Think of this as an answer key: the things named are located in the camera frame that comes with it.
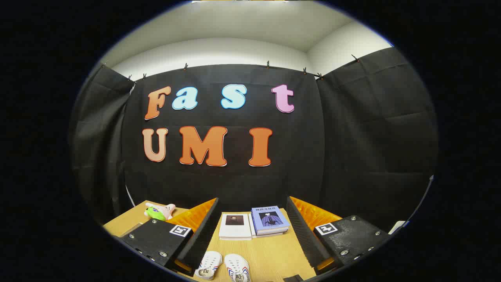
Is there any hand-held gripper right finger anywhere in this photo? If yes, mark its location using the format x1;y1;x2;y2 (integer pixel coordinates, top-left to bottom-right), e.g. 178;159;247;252
287;196;392;275

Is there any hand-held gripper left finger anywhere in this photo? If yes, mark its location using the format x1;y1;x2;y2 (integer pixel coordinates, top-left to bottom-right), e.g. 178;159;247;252
119;198;220;278

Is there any white striped canvas shoe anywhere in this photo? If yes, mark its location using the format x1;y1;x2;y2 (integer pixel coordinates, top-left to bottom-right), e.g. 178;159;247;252
195;251;223;280
224;253;250;282

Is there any white portrait cover book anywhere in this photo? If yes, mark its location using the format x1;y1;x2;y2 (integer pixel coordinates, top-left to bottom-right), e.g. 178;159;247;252
218;213;252;240

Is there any blue cover book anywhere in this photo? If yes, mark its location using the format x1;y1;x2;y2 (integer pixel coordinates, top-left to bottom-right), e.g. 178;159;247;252
251;206;290;235

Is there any pink star plush toy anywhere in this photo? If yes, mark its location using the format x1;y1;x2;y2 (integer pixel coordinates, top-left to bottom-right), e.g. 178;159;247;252
144;202;176;221

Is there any row of backdrop clips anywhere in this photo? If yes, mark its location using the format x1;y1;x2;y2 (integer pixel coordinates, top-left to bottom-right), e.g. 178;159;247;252
103;55;360;81

